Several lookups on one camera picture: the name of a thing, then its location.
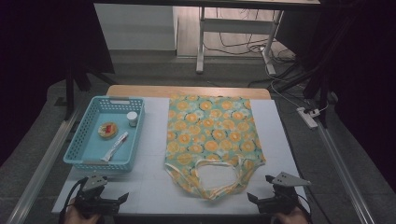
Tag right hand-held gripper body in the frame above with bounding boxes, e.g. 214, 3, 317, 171
262, 172, 312, 216

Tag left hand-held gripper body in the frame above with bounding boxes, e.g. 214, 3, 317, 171
73, 175, 121, 217

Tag white tube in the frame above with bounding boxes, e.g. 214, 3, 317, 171
100, 131, 130, 162

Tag light blue perforated plastic basket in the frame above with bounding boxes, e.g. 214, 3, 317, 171
63, 95, 146, 173

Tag small round food item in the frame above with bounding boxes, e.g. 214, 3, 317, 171
97, 121, 120, 140

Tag small white jar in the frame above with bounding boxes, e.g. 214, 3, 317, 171
126, 111, 138, 128

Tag lemon print cloth bag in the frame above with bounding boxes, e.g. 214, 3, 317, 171
163, 93, 267, 201

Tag person's right hand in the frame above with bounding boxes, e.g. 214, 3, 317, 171
274, 207, 310, 224

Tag person's left hand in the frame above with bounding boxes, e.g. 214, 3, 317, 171
64, 204, 101, 224

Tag white table cover sheet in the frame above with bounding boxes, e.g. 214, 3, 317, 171
50, 96, 307, 216

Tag white power strip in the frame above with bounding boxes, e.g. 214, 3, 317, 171
296, 106, 320, 129

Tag black metal stand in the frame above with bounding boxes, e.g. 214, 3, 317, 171
274, 12, 359, 129
64, 55, 118, 121

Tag black curtain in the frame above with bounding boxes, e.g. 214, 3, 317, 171
0, 0, 115, 166
320, 0, 396, 190

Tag white cabinet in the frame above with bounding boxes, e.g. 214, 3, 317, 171
93, 3, 178, 51

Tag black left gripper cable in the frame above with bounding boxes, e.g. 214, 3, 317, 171
58, 176, 90, 224

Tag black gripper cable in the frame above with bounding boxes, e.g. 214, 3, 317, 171
292, 192, 313, 218
58, 176, 90, 224

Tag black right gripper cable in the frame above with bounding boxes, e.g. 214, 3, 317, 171
292, 192, 313, 218

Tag metal floor rail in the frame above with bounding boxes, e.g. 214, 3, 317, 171
6, 106, 82, 224
316, 124, 377, 224

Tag white floor cable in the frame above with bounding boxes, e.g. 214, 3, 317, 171
264, 55, 330, 115

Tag thick black floor cable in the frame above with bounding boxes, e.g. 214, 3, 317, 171
247, 62, 312, 89

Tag thin black floor cables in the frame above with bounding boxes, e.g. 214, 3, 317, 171
204, 7, 295, 63

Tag white metal frame desk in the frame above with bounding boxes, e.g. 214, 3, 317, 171
92, 0, 321, 76

